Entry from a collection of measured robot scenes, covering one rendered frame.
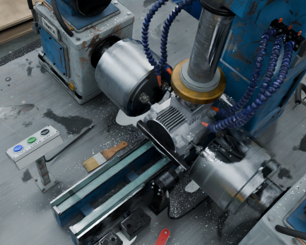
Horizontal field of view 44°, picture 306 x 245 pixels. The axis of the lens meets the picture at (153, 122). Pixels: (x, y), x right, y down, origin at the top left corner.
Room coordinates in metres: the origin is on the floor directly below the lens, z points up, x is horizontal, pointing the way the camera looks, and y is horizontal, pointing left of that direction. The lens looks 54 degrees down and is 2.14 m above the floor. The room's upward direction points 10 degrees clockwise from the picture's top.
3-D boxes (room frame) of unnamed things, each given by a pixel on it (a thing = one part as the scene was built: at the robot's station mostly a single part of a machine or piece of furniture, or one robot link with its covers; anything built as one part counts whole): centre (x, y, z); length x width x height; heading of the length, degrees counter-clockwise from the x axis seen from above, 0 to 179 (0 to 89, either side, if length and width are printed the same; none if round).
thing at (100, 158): (0.77, 0.16, 0.80); 0.21 x 0.05 x 0.01; 137
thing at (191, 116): (0.86, -0.12, 1.11); 0.12 x 0.11 x 0.07; 140
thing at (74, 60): (1.21, 0.36, 0.99); 0.35 x 0.31 x 0.37; 50
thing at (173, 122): (0.83, -0.10, 1.02); 0.20 x 0.19 x 0.19; 140
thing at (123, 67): (1.02, 0.14, 1.04); 0.37 x 0.25 x 0.25; 50
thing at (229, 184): (0.65, -0.32, 1.04); 0.41 x 0.25 x 0.25; 50
